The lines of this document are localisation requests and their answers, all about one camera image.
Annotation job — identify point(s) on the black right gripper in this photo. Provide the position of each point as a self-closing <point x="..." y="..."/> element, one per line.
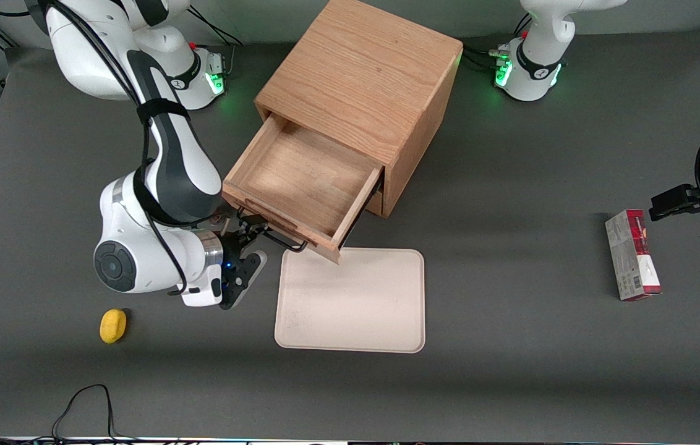
<point x="232" y="246"/>

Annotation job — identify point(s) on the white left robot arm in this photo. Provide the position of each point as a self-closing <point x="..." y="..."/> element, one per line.
<point x="535" y="68"/>

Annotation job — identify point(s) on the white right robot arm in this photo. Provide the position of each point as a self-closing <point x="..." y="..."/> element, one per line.
<point x="140" y="247"/>

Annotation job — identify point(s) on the wooden drawer cabinet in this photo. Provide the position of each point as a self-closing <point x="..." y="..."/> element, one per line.
<point x="362" y="68"/>

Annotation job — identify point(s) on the red and grey carton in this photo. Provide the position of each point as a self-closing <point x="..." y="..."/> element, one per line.
<point x="631" y="259"/>

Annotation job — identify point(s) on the beige plastic tray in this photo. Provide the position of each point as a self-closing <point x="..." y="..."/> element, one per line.
<point x="356" y="309"/>

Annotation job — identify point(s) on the yellow lemon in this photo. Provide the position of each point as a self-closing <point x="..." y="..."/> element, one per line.
<point x="113" y="326"/>

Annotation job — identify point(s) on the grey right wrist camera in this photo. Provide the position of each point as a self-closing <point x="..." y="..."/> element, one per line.
<point x="243" y="281"/>

